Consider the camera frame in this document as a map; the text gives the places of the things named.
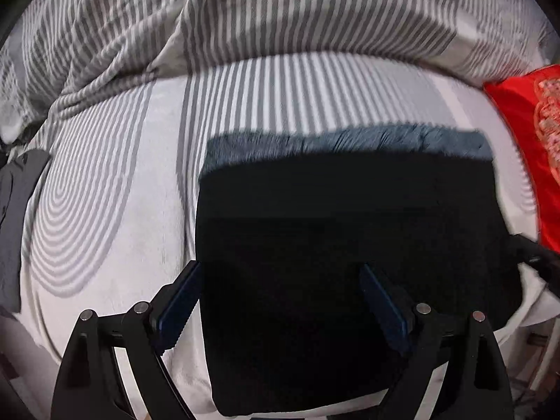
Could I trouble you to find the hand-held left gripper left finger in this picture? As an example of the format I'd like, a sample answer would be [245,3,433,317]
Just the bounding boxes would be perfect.
[50,260,204,420]

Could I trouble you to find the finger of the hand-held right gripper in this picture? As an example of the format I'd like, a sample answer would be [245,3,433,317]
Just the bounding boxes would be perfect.
[507,233,560,298]

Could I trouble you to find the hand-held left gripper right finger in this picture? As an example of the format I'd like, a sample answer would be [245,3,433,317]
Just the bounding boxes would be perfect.
[359,264,515,420]

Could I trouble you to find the black pants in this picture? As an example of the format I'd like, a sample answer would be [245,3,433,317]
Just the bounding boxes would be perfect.
[195,125,526,405]

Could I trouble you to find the white striped bed sheet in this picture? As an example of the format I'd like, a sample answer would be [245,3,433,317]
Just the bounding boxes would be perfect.
[17,50,552,416]

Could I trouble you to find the red embroidered pillow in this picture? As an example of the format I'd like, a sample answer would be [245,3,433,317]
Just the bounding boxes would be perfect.
[483,63,560,254]

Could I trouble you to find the dark grey cloth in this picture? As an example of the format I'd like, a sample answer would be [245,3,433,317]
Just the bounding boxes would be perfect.
[0,149,51,313]

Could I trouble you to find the grey striped duvet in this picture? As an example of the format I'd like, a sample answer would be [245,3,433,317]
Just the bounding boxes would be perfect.
[0,0,556,141]

